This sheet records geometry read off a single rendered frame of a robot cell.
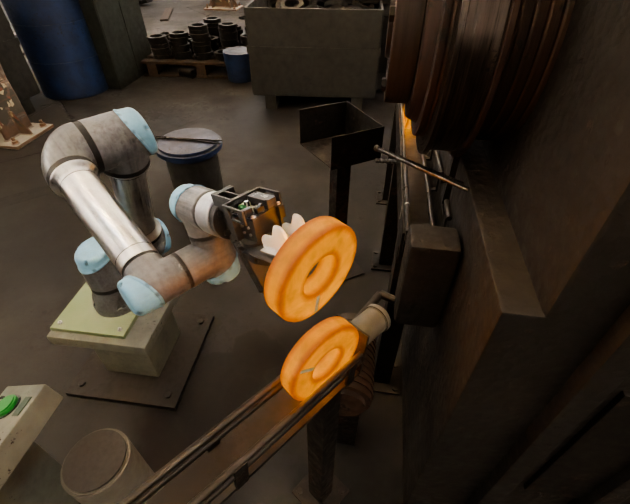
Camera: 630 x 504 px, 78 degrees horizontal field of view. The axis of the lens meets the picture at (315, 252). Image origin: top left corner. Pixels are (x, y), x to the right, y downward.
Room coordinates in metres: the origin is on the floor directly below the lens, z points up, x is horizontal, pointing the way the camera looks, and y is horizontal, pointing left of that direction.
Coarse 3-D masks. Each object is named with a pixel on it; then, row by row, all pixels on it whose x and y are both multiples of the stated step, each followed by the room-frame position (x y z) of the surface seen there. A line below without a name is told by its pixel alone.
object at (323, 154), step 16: (304, 112) 1.43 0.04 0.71; (320, 112) 1.46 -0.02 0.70; (336, 112) 1.49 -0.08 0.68; (352, 112) 1.46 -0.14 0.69; (304, 128) 1.43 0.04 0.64; (320, 128) 1.46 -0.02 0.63; (336, 128) 1.49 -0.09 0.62; (352, 128) 1.45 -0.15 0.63; (368, 128) 1.35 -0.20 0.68; (304, 144) 1.41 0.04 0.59; (320, 144) 1.40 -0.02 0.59; (336, 144) 1.19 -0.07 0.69; (352, 144) 1.22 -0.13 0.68; (368, 144) 1.25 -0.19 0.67; (336, 160) 1.19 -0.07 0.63; (352, 160) 1.22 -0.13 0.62; (368, 160) 1.25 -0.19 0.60; (336, 176) 1.29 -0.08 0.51; (336, 192) 1.29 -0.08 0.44; (336, 208) 1.29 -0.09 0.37; (352, 272) 1.28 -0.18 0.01
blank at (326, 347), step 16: (336, 320) 0.40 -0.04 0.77; (304, 336) 0.36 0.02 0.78; (320, 336) 0.36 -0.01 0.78; (336, 336) 0.37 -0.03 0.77; (352, 336) 0.40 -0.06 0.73; (304, 352) 0.34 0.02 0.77; (320, 352) 0.35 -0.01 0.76; (336, 352) 0.39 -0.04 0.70; (352, 352) 0.40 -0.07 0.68; (288, 368) 0.33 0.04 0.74; (304, 368) 0.32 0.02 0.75; (320, 368) 0.37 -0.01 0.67; (336, 368) 0.37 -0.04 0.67; (288, 384) 0.31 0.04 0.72; (304, 384) 0.32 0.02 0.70; (320, 384) 0.35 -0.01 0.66
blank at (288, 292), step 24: (288, 240) 0.36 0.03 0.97; (312, 240) 0.36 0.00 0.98; (336, 240) 0.39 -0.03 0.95; (288, 264) 0.34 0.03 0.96; (312, 264) 0.36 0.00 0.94; (336, 264) 0.40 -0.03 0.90; (264, 288) 0.34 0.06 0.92; (288, 288) 0.33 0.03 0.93; (312, 288) 0.38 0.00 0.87; (336, 288) 0.40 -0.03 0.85; (288, 312) 0.33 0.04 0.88; (312, 312) 0.36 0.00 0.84
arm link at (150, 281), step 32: (64, 128) 0.77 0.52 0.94; (64, 160) 0.69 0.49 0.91; (64, 192) 0.64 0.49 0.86; (96, 192) 0.63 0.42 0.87; (96, 224) 0.57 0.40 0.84; (128, 224) 0.57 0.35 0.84; (128, 256) 0.50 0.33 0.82; (160, 256) 0.52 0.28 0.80; (128, 288) 0.44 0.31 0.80; (160, 288) 0.46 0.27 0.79
